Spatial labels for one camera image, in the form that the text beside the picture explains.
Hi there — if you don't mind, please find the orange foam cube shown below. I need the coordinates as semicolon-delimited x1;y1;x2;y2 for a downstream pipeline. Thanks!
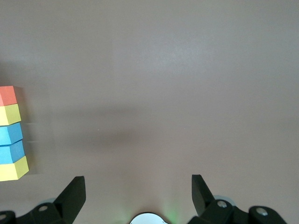
0;85;18;107

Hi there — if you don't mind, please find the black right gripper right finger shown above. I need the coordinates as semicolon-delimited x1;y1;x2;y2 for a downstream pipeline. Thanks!
188;175;248;224

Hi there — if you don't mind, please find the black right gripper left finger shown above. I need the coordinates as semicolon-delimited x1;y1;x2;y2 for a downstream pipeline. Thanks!
17;176;86;224

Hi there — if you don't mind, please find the blue foam cube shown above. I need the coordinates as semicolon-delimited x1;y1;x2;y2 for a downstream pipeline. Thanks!
0;140;26;165
0;122;24;146

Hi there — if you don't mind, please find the yellow foam cube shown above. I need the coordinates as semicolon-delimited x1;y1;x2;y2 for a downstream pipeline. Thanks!
0;104;22;126
0;155;30;182

